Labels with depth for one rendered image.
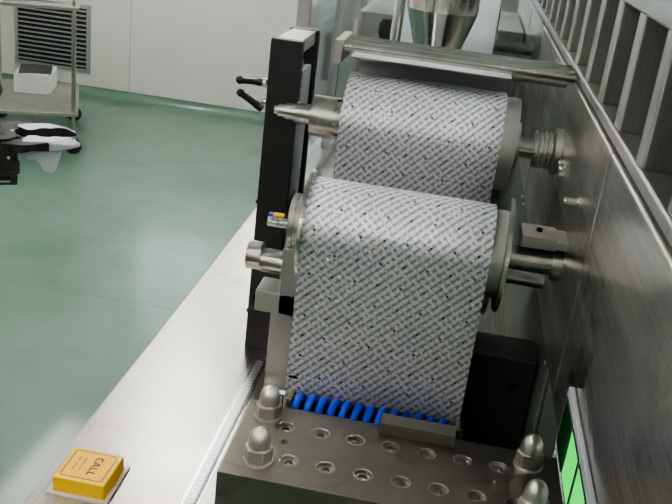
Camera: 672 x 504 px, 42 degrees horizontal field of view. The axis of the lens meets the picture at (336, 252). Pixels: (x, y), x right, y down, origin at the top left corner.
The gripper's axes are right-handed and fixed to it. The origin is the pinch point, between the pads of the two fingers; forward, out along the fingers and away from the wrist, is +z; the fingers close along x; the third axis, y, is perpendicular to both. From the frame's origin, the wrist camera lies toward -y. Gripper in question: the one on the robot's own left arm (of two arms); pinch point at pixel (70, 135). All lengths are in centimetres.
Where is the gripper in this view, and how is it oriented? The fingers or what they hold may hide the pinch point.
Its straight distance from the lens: 153.7
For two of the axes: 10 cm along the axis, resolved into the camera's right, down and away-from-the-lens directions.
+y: -1.7, 8.6, 4.8
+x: 3.9, 5.1, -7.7
